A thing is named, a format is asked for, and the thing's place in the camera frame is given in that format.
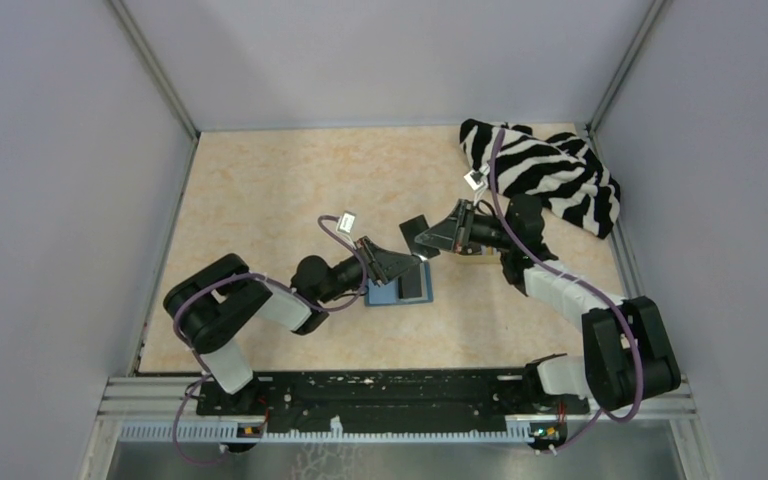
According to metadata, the zebra striped cloth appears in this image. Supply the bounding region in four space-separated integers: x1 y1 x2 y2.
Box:
459 119 621 239

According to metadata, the dark card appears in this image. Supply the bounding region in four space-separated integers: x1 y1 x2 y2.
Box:
397 272 425 302

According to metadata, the blue leather card holder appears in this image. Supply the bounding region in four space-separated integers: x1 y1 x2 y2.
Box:
364 263 434 307

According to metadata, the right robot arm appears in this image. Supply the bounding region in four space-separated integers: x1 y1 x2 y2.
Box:
415 194 681 412

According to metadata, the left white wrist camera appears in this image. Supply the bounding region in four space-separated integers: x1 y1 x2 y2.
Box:
336 211 357 235

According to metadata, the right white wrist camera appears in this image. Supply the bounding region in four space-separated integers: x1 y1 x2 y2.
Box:
464 170 488 192

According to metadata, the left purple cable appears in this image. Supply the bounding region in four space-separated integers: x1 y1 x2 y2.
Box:
170 215 372 465

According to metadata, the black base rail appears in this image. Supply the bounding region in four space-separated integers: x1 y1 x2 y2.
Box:
196 366 590 434

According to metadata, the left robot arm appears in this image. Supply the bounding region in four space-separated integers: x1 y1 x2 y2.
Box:
162 237 426 414

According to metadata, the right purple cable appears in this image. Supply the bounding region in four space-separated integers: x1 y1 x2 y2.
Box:
483 129 644 455

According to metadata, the purple cable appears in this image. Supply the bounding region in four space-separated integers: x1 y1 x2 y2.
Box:
483 129 644 455
170 215 372 465

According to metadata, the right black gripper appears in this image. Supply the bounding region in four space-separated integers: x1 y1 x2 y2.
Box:
414 199 516 254

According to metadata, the white slotted cable duct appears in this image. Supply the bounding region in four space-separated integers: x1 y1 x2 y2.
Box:
119 421 534 445

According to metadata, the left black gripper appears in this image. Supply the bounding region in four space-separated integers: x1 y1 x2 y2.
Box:
319 236 422 304

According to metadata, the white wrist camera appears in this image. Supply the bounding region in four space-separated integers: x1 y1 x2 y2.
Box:
464 170 488 192
336 211 357 235

